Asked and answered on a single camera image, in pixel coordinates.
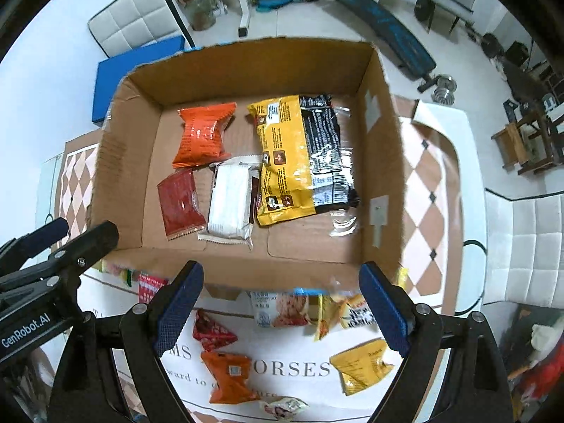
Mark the black cable loop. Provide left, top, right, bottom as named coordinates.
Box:
left=454, top=239, right=488, bottom=315

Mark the blue foam mat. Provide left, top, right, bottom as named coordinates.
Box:
left=92, top=35, right=188, bottom=125

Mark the golden yellow snack packet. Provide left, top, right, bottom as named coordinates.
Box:
left=330, top=338, right=395, bottom=396

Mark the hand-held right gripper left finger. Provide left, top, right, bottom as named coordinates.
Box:
left=46, top=261, right=206, bottom=423

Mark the blue white cookie packet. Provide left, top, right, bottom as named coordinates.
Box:
left=247, top=288, right=320, bottom=329

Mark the red green striped packet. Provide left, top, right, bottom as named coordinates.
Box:
left=137, top=273, right=170, bottom=305

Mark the yellow chip bag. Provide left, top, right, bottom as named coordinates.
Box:
left=314, top=293, right=384, bottom=342

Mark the brown glass jar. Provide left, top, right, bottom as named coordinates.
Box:
left=189, top=0, right=221, bottom=31

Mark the dark wooden chair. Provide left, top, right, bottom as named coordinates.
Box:
left=517, top=101, right=564, bottom=176

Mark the large yellow black noodle packet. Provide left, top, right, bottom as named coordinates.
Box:
left=247, top=93, right=362, bottom=227

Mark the small barbell on floor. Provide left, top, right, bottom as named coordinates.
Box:
left=467, top=22, right=501, bottom=58

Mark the checkered printed tablecloth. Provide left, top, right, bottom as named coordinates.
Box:
left=57, top=101, right=463, bottom=423

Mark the small wooden stool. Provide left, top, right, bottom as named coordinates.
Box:
left=490, top=121, right=534, bottom=170

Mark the blue white exercise equipment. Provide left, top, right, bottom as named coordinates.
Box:
left=249, top=0, right=322, bottom=12

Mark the orange snack packet white label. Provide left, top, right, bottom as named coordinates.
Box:
left=200, top=350, right=263, bottom=405

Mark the white weight rack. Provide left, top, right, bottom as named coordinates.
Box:
left=233, top=0, right=384, bottom=38

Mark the cardboard box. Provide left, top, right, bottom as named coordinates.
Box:
left=86, top=37, right=408, bottom=302

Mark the black weight plate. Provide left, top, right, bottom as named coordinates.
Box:
left=414, top=0, right=435, bottom=23

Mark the chrome dumbbell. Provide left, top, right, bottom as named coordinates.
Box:
left=432, top=75, right=459, bottom=105

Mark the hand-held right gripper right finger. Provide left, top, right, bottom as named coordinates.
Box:
left=358, top=262, right=516, bottom=423

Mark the small red snack packet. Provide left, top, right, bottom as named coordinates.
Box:
left=192, top=308, right=239, bottom=353

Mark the black sit-up bench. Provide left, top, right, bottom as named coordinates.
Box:
left=319, top=0, right=437, bottom=93

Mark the dark red snack packet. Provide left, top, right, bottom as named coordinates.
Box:
left=156, top=168, right=208, bottom=241

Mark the plain orange snack packet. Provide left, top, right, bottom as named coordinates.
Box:
left=172, top=102, right=238, bottom=169

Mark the black speaker box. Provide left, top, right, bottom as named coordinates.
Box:
left=504, top=41, right=529, bottom=66

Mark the white padded chair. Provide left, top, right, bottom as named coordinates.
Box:
left=482, top=187, right=564, bottom=307
left=87, top=0, right=197, bottom=58

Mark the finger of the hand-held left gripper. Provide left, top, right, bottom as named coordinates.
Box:
left=0, top=221, right=121, bottom=313
left=0, top=218, right=70, bottom=271

